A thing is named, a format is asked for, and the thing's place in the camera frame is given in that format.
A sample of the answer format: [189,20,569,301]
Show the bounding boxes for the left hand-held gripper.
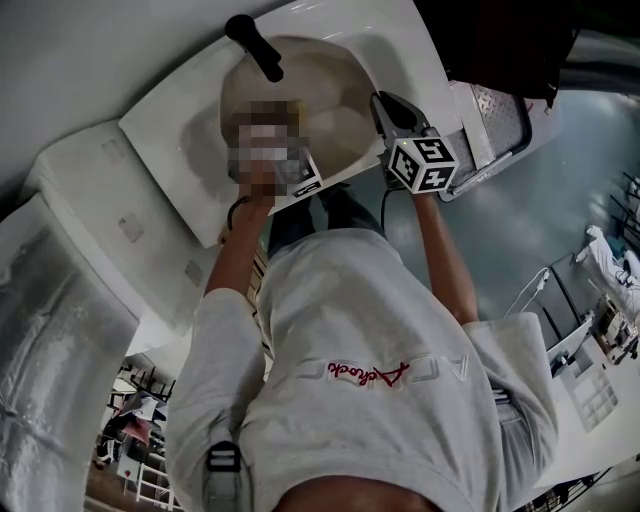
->
[277,149,324,200]

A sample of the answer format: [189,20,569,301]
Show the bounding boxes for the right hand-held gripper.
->
[369,90,461,195]

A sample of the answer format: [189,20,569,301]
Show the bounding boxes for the person's left forearm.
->
[204,199,274,301]

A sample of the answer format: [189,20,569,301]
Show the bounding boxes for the person's right forearm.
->
[412,192,479,326]

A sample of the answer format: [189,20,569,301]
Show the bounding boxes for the person's blue jeans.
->
[267,182,386,259]

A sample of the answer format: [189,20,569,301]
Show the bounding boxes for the black wrist band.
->
[227,195,256,231]

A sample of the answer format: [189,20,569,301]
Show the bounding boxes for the metal step platform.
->
[439,79,556,204]

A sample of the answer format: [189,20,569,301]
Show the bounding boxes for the wooden slat board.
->
[249,249,276,361]

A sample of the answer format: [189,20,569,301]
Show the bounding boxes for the black faucet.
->
[224,14,285,84]

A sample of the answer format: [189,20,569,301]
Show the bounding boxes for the white sink basin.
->
[118,0,464,250]

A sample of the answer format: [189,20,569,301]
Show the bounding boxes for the white stepped platform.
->
[0,122,221,346]

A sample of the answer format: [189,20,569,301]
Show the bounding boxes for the person in white coat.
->
[167,230,559,512]

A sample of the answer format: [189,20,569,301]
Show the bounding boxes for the silver foil sheet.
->
[0,224,141,512]

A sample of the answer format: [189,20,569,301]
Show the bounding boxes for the white compartment tray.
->
[563,368,620,432]

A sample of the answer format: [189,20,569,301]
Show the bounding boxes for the white desk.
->
[532,314,640,494]

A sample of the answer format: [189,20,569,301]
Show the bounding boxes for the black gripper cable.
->
[380,188,397,236]

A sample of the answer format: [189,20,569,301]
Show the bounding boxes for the white power strip cable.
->
[503,267,552,317]

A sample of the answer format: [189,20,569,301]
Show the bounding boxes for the grey strap with buckle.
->
[204,442,244,512]

